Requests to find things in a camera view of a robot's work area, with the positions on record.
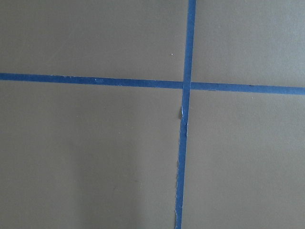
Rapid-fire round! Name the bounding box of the long blue tape strip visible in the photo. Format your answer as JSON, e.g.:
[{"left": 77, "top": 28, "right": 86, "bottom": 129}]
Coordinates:
[{"left": 174, "top": 0, "right": 196, "bottom": 229}]

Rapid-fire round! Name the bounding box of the crossing blue tape strip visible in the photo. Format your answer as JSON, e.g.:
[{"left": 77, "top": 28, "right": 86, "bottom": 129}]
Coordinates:
[{"left": 0, "top": 73, "right": 305, "bottom": 95}]

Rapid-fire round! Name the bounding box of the brown paper table cover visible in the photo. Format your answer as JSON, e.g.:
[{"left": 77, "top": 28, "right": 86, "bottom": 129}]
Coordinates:
[{"left": 0, "top": 0, "right": 305, "bottom": 229}]

